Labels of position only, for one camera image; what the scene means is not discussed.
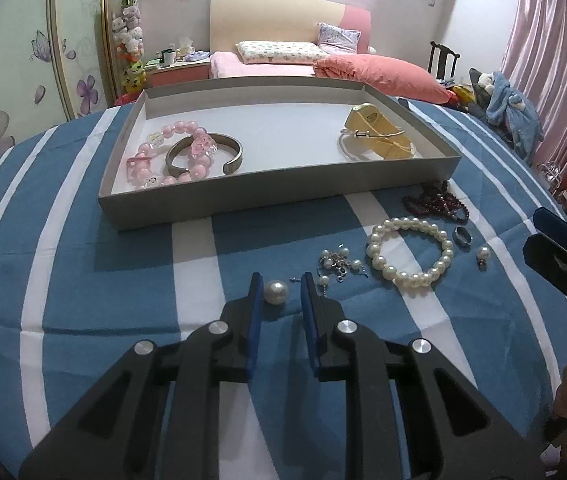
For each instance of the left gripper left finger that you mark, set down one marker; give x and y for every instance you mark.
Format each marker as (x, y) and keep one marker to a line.
(154, 414)

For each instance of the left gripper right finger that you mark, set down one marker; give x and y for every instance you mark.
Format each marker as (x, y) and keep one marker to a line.
(410, 413)

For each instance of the small pearl earrings cluster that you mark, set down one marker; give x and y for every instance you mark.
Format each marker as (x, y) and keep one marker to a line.
(337, 265)

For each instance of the large pearl earring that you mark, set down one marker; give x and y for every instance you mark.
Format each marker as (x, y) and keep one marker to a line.
(276, 293)

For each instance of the yellow wristwatch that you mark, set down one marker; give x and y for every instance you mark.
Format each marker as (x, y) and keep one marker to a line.
(367, 124)

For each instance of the thick silver cuff bangle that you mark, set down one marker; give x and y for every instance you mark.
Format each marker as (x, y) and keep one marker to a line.
(201, 150)

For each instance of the thin silver bangle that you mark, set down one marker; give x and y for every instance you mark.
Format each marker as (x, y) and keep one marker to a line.
(358, 142)

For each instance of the pearl stud earring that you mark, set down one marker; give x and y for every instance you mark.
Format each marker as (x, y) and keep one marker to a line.
(483, 255)

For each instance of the blue white striped tablecloth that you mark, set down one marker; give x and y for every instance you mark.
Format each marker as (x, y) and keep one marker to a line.
(75, 294)

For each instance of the dark wooden chair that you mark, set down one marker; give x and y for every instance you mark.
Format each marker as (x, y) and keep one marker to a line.
(442, 61)

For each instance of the folded salmon duvet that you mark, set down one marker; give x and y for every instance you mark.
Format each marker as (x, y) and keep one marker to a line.
(391, 76)

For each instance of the grey cardboard tray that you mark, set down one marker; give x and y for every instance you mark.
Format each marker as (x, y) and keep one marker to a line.
(289, 128)

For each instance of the purple floral pillow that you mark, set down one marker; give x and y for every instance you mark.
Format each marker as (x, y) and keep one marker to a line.
(334, 39)

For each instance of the red waste bin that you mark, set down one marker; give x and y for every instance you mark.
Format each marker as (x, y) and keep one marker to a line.
(127, 98)

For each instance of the white patterned pillow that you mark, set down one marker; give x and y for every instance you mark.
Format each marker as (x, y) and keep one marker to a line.
(279, 52)

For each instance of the pink nightstand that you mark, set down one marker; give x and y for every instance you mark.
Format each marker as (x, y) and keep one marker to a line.
(178, 73)

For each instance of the bed with pink sheet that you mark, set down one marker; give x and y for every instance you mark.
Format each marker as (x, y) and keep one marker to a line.
(228, 64)

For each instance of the white mug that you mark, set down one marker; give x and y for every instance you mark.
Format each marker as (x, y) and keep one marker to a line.
(168, 56)

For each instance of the beige pink headboard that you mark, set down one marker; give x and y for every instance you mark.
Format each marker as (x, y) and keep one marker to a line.
(232, 21)

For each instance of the plush toy tower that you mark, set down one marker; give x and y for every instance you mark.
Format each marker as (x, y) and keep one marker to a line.
(127, 46)

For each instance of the sliding wardrobe with purple flowers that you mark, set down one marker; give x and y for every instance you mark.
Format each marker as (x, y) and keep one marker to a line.
(53, 65)

